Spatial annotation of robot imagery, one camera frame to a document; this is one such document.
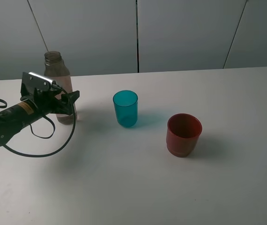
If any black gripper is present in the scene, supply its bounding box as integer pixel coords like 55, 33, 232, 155
20, 88, 80, 116

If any smoky transparent plastic bottle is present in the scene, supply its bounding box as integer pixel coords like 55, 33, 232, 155
44, 51, 74, 125

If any teal translucent plastic cup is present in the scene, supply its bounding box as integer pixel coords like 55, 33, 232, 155
112, 90, 138, 128

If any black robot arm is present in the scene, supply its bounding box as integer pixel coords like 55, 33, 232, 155
0, 88, 80, 146

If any red plastic cup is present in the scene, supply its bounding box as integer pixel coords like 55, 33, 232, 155
166, 113, 202, 158

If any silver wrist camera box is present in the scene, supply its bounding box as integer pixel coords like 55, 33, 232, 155
22, 72, 57, 91

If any black camera cable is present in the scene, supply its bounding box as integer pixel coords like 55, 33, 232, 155
2, 84, 76, 158

